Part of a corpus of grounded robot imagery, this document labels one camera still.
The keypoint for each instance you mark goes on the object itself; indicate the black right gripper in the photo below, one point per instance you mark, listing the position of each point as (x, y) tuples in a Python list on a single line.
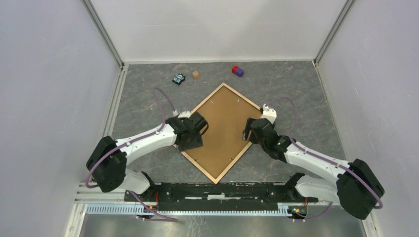
[(246, 131)]

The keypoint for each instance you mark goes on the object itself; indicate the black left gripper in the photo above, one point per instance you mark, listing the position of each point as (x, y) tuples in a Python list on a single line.
[(197, 142)]

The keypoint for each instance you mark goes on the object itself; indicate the wooden picture frame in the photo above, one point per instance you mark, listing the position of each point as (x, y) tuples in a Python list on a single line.
[(229, 93)]

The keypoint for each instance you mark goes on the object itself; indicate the brown cardboard backing board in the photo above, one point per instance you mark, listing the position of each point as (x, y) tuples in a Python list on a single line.
[(222, 130)]

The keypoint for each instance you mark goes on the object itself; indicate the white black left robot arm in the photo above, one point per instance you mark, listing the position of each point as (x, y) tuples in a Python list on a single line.
[(107, 165)]

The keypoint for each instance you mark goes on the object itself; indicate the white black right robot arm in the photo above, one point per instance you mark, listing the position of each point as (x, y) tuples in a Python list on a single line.
[(353, 185)]

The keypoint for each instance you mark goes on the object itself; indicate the blue owl toy block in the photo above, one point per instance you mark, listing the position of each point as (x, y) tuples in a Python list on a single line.
[(179, 78)]

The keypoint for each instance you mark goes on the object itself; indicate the small wooden cube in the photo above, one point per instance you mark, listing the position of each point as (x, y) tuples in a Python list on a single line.
[(195, 75)]

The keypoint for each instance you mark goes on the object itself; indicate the red purple block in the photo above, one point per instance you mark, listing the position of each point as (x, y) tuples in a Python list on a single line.
[(237, 71)]

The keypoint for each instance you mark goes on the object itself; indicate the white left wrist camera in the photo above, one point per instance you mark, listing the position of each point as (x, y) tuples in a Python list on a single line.
[(183, 114)]

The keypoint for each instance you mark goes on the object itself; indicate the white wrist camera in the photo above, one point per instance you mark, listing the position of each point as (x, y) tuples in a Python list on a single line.
[(268, 113), (183, 114)]

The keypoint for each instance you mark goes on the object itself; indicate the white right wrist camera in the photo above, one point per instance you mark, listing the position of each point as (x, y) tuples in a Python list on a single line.
[(268, 113)]

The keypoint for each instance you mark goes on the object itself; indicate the white cable chain strip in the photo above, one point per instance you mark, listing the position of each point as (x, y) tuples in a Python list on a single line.
[(137, 209)]

